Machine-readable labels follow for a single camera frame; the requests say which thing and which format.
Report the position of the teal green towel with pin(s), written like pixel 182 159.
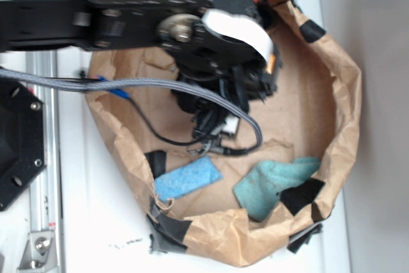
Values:
pixel 270 182

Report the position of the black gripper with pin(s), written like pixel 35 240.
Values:
pixel 221 50

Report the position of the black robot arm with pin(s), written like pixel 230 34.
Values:
pixel 93 25

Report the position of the small blue cloth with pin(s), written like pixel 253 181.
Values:
pixel 187 179

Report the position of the brown paper bag tray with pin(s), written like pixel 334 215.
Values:
pixel 315 113

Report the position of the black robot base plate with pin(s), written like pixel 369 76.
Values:
pixel 22 140

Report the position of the aluminium rail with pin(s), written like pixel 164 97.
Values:
pixel 46 212

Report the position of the metal corner bracket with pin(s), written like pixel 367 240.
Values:
pixel 37 253

